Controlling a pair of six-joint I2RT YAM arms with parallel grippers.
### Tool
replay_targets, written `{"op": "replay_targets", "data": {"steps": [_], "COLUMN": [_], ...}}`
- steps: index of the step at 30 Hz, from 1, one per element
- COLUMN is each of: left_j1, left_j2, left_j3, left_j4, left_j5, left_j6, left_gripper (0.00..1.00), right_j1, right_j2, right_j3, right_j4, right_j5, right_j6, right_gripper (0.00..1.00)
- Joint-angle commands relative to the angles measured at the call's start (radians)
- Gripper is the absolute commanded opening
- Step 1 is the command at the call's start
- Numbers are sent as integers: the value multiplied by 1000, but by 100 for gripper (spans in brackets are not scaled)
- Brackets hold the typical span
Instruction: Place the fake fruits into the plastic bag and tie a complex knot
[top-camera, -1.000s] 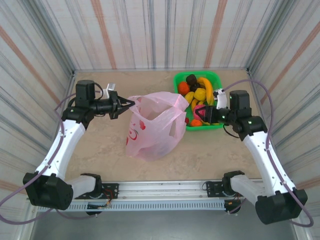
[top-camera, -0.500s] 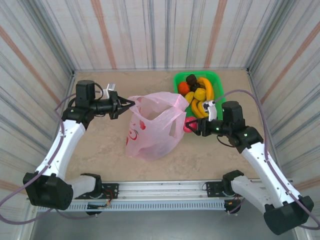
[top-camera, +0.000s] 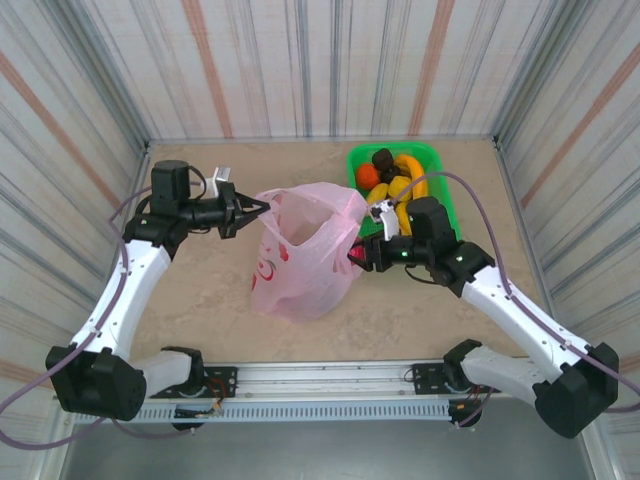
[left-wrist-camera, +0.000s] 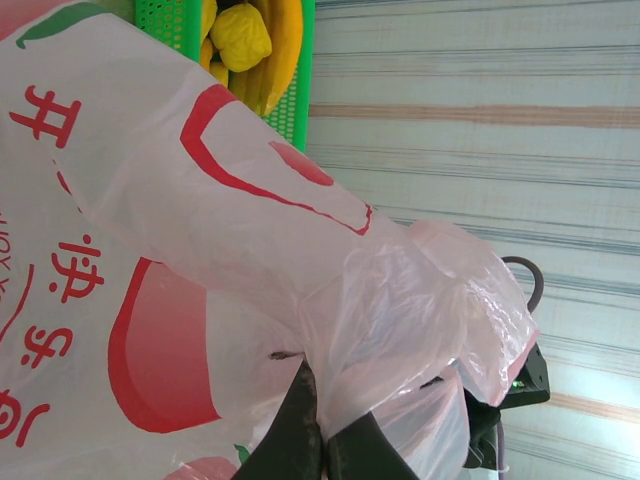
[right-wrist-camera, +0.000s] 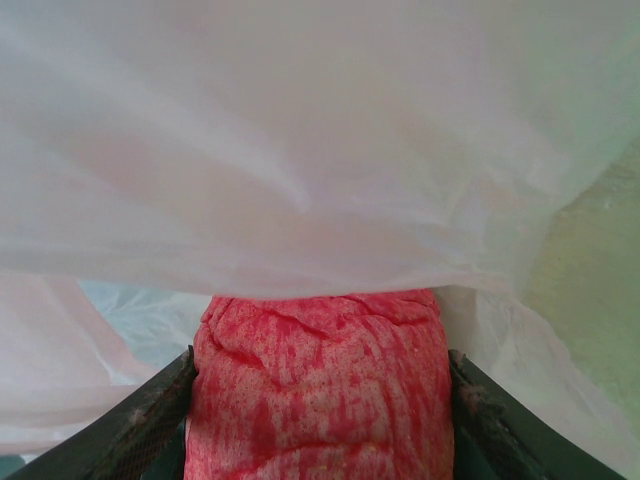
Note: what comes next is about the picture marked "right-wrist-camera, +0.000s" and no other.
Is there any pink printed plastic bag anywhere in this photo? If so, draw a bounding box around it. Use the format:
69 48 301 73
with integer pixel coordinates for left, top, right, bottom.
0 0 640 456

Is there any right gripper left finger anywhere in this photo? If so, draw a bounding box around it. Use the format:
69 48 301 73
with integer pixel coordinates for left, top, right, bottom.
0 343 199 480

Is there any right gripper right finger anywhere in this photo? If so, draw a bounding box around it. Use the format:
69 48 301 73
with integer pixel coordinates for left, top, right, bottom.
447 348 631 480

